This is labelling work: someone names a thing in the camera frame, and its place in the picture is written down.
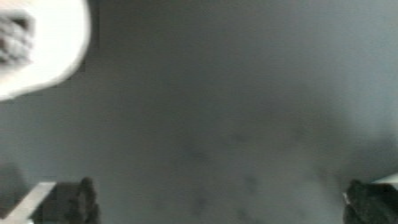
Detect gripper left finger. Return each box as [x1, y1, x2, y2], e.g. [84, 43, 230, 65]
[0, 177, 103, 224]

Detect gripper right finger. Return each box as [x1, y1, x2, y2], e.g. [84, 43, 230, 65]
[343, 173, 398, 224]

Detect white lamp bulb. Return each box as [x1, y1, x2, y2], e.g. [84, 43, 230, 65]
[0, 0, 91, 102]

